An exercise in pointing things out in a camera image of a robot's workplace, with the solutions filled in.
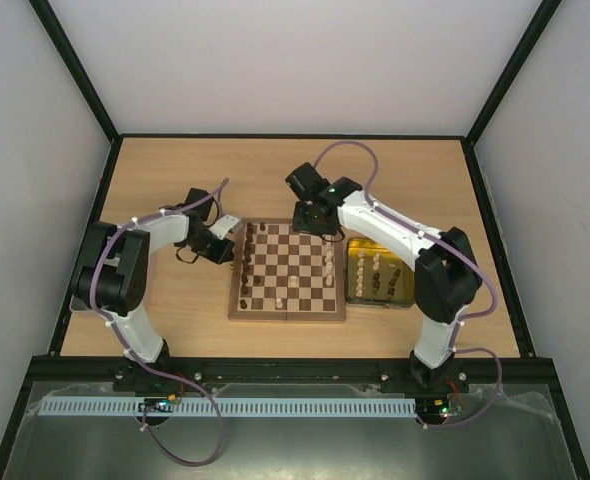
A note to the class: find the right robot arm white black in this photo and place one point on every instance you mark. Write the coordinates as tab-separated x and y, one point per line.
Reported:
445	280

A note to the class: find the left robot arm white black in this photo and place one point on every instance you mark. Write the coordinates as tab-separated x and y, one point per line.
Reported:
111	273

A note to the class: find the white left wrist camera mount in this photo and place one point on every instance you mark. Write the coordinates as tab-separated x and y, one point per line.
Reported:
227	224

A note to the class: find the wooden folding chess board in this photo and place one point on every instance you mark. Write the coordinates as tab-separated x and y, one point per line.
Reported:
279	252

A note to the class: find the dark queen piece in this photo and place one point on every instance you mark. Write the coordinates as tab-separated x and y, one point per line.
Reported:
246	263

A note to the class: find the gold metal tray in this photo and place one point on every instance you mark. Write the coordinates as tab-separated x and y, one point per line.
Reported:
376	277

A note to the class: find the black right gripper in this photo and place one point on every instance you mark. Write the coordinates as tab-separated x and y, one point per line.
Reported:
313	222

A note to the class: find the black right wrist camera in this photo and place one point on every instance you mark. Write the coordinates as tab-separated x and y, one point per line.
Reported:
306	182

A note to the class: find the black frame rail front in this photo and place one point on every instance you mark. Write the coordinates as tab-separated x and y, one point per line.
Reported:
392	375

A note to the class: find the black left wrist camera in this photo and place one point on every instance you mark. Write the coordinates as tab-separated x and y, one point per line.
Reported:
198	202

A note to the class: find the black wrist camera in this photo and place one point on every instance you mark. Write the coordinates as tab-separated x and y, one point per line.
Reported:
198	202
306	182

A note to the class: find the grey slotted cable duct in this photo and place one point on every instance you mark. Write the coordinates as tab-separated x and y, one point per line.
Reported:
230	407

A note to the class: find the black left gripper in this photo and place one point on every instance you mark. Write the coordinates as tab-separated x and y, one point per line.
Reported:
220	255

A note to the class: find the dark king piece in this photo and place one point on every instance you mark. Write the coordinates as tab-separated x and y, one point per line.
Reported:
248	247

